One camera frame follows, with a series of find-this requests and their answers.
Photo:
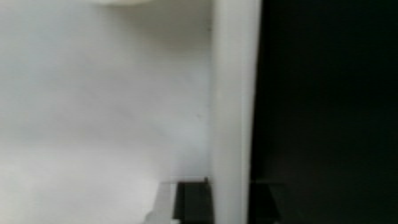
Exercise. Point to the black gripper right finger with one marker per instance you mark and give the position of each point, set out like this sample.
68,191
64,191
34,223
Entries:
270,204

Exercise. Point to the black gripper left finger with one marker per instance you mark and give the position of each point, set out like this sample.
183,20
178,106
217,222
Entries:
183,204

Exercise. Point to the white square tabletop panel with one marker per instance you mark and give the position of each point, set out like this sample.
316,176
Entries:
126,91

